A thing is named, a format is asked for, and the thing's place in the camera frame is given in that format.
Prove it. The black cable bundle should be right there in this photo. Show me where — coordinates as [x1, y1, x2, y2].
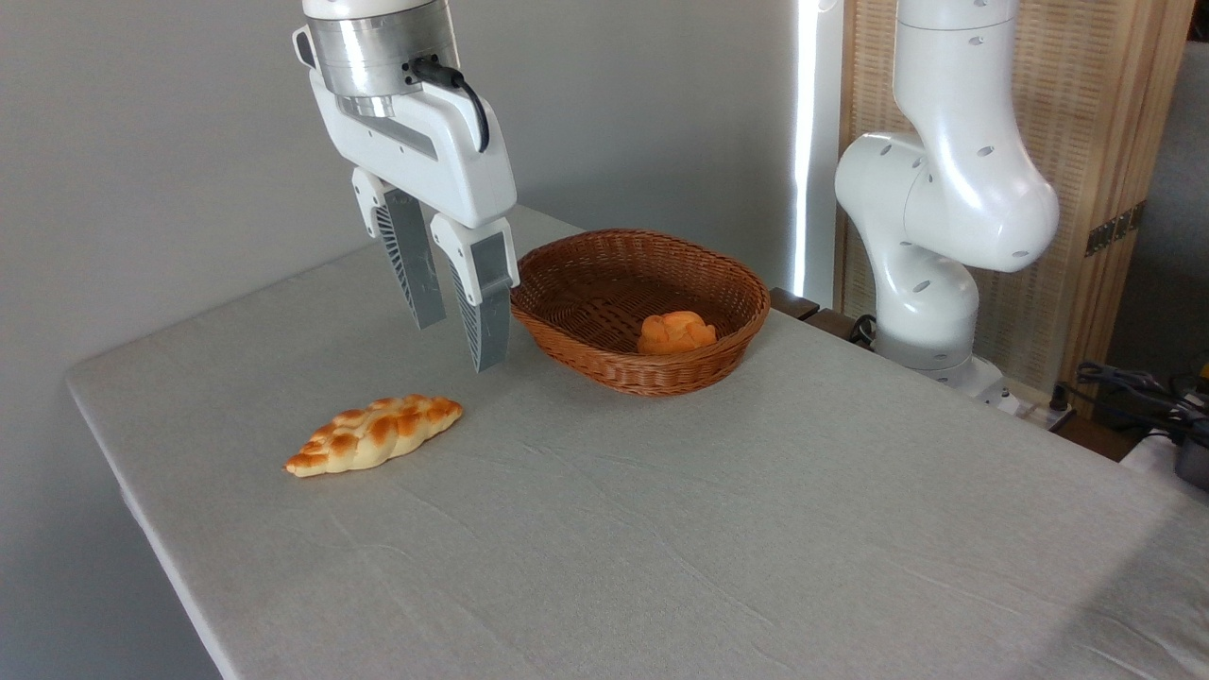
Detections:
[1051, 361, 1209, 447]

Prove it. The metal screen hinge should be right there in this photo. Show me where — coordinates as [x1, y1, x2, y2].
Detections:
[1085, 200, 1147, 257]

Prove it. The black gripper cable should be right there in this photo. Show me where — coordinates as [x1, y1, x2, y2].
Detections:
[410, 57, 491, 154]

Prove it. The round orange bread bun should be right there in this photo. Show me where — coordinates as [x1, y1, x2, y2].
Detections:
[638, 311, 719, 357]

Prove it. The brown wicker basket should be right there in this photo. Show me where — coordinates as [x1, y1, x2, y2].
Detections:
[510, 229, 772, 398]

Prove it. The braided bread loaf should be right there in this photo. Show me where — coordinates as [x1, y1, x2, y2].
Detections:
[283, 394, 465, 479]

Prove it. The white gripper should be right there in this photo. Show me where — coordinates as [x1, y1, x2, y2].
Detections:
[293, 26, 521, 373]

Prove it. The dark wooden furniture edge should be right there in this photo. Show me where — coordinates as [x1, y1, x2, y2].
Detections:
[769, 287, 859, 343]

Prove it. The grey tablecloth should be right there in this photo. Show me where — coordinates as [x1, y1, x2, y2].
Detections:
[64, 203, 1209, 680]

